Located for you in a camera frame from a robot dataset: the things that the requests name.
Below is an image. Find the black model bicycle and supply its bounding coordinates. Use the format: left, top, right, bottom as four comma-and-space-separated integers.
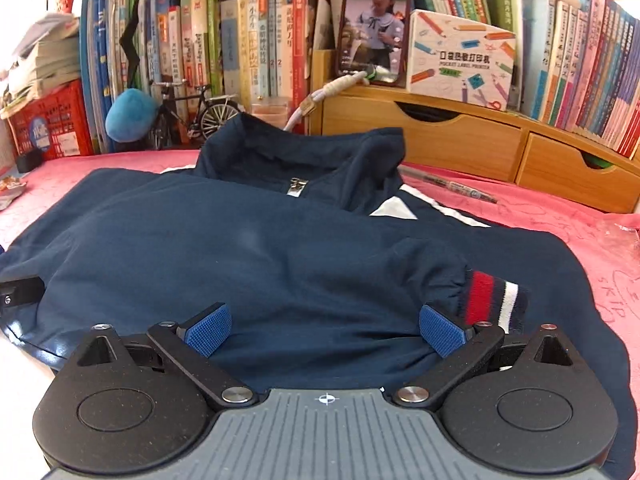
150, 79, 246, 150

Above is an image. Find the blue plush ball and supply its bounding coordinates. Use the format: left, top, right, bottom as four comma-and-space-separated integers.
106, 88, 160, 143

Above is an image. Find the row of thick children's books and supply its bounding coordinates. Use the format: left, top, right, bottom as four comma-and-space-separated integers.
80, 0, 336, 153

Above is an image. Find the clear plastic wrapper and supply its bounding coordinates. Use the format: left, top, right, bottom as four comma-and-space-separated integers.
607, 224, 640, 247

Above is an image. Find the navy and white jacket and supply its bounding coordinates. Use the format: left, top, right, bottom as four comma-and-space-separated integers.
0, 112, 638, 466

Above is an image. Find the red plastic crate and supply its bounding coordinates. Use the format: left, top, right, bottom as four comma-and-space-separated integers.
7, 80, 96, 161

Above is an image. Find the black smartphone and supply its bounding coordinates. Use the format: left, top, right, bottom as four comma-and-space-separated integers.
335, 0, 413, 86

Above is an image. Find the small black case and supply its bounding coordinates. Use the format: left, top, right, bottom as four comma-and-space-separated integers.
15, 149, 45, 173

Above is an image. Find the stack of paper workbooks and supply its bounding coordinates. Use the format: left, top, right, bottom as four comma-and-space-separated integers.
0, 12, 82, 118

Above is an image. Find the crumpled snack wrapper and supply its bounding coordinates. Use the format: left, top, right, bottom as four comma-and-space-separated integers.
0, 177, 28, 211

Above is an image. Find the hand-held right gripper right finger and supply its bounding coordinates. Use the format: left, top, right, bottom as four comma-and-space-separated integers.
392, 304, 588, 409

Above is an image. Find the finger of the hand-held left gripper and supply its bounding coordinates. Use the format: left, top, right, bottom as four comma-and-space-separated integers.
0, 276, 47, 309

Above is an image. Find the white label printer box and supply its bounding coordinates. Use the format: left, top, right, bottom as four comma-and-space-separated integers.
406, 9, 517, 112

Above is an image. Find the small pink plastic box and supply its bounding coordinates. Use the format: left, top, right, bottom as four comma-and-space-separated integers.
250, 97, 292, 129

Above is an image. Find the clear pen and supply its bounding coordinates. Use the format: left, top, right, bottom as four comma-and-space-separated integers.
400, 165, 498, 205

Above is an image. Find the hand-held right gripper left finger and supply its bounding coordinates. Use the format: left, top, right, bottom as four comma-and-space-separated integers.
65, 302, 260, 409

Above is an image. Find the wooden desk organizer with drawers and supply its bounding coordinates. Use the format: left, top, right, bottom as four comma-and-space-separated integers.
307, 85, 640, 213

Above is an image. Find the white charging cable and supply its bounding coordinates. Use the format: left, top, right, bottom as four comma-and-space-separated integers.
285, 71, 373, 133

